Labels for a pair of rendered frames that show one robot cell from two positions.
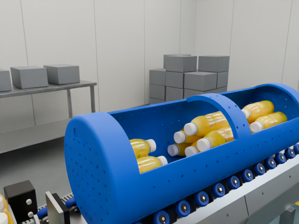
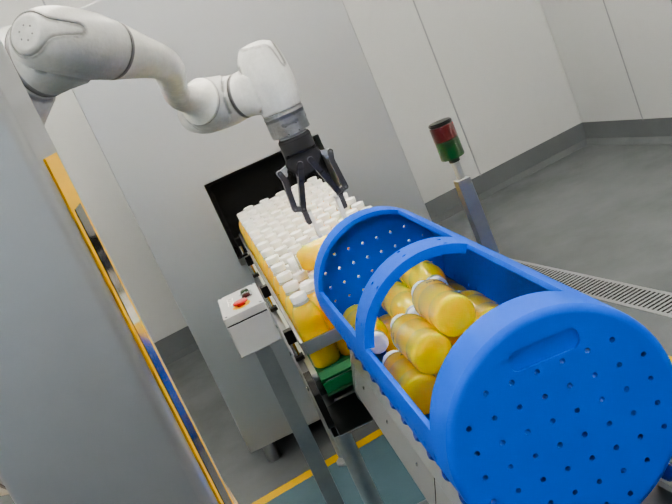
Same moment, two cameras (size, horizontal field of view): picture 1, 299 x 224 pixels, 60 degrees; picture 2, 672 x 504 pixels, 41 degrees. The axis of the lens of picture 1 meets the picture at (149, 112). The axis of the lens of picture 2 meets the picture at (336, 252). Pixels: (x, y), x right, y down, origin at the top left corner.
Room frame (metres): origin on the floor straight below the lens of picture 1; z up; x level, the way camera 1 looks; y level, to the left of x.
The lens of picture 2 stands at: (1.41, -1.40, 1.60)
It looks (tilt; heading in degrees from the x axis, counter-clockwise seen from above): 14 degrees down; 121
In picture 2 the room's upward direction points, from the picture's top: 24 degrees counter-clockwise
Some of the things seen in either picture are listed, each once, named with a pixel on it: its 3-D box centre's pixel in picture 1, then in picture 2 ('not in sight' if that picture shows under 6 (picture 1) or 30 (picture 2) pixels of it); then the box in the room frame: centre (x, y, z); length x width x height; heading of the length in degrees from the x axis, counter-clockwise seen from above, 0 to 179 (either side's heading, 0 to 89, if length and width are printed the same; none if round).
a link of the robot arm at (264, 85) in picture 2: not in sight; (262, 78); (0.40, 0.29, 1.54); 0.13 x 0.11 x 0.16; 179
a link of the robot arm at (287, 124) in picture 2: not in sight; (287, 123); (0.42, 0.29, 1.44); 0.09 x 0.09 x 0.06
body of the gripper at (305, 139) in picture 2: not in sight; (301, 153); (0.42, 0.29, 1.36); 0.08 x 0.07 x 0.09; 37
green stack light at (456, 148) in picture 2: not in sight; (449, 148); (0.57, 0.73, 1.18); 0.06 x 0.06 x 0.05
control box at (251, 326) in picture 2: not in sight; (248, 318); (0.16, 0.20, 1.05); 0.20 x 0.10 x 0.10; 127
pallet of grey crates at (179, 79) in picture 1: (187, 88); not in sight; (4.70, -0.69, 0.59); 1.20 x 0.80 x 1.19; 46
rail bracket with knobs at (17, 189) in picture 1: (21, 204); not in sight; (0.64, 0.36, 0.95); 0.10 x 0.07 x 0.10; 37
